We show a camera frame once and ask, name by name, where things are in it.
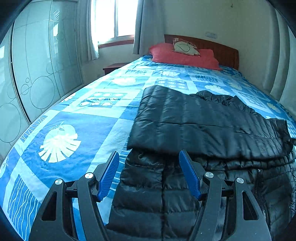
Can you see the red pillow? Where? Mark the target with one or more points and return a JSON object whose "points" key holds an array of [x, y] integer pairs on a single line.
{"points": [[163, 53]]}

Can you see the white wall socket plate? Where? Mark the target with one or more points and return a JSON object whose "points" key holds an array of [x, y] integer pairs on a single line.
{"points": [[211, 35]]}

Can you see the left grey curtain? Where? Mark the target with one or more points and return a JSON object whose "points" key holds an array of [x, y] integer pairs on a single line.
{"points": [[87, 38]]}

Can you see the white glass sliding wardrobe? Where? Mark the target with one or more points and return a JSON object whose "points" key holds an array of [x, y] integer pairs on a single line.
{"points": [[39, 65]]}

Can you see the blue patterned bed sheet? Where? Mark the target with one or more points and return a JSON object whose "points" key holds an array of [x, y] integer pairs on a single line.
{"points": [[82, 131]]}

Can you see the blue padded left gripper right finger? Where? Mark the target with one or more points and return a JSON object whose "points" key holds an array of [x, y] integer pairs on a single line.
{"points": [[244, 219]]}

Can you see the grey curtain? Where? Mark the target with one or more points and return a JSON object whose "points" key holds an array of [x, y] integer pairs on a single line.
{"points": [[149, 26], [87, 38]]}

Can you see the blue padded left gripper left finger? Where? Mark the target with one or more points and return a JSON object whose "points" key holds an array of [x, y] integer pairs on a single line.
{"points": [[55, 217]]}

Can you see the right grey curtain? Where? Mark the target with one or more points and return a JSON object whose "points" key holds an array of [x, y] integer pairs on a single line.
{"points": [[149, 26]]}

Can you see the dark wooden nightstand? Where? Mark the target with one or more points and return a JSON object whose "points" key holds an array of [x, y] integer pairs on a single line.
{"points": [[112, 67]]}

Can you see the dark wooden headboard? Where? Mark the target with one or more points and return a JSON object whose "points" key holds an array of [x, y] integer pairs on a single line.
{"points": [[225, 55]]}

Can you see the bright bedroom window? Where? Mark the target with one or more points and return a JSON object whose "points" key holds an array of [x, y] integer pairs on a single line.
{"points": [[113, 21]]}

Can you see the black quilted down jacket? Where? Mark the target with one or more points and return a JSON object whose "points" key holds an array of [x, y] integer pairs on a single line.
{"points": [[203, 162]]}

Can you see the small cream patterned cushion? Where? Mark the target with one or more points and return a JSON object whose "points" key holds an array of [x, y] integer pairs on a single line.
{"points": [[185, 47]]}

